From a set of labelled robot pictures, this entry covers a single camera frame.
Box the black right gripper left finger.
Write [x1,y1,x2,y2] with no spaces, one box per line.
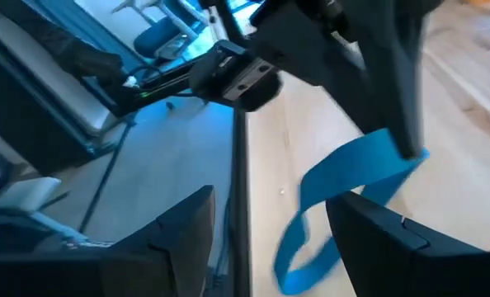
[0,185,217,297]

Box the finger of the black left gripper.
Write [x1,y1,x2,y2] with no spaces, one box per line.
[343,0,440,160]
[251,0,398,141]

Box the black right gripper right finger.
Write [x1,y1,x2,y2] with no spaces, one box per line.
[326,191,490,297]

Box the blue rubber band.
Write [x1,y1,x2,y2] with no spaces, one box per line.
[272,127,431,296]

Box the blue office chair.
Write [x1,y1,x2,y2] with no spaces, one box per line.
[111,0,213,61]

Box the black floor cable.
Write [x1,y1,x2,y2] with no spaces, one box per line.
[78,119,137,234]

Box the black table edge frame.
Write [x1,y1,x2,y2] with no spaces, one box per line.
[228,105,252,297]

